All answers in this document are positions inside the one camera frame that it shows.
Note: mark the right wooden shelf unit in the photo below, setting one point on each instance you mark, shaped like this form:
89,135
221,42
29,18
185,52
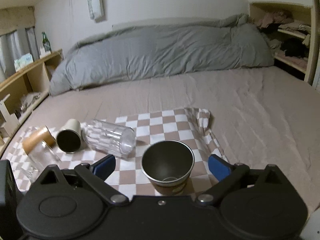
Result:
300,68

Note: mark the white wall hanging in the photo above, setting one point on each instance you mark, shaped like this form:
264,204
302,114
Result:
96,11

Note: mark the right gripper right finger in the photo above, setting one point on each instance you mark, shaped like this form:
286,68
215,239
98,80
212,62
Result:
219,168

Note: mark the glass jar wooden lid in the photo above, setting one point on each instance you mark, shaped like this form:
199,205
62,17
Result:
39,149

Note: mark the clear ribbed plastic tumbler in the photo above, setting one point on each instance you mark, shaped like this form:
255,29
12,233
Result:
109,138

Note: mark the clothes pile on shelf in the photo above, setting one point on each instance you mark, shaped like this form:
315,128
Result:
284,34

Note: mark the grey curtain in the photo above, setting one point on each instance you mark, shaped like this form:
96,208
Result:
13,46

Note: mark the grey duvet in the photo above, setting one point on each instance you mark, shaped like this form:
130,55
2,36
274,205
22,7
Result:
144,52

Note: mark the green glass bottle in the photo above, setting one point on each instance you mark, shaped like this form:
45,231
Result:
46,43

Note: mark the white cup brown sleeve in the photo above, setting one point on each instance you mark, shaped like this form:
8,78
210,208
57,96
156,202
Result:
168,165

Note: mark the cream cup black interior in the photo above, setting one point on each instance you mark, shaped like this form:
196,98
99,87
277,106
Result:
69,137

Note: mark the tissue pack on shelf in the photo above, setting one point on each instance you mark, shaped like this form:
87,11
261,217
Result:
23,61

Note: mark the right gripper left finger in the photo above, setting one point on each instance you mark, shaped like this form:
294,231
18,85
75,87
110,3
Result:
104,167

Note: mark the wooden shelf unit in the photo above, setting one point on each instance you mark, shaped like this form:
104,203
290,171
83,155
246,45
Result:
300,68
33,78

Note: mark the taupe bed sheet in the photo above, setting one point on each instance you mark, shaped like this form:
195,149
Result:
259,116

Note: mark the left wooden shelf unit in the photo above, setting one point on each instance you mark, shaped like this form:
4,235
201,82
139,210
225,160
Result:
33,78

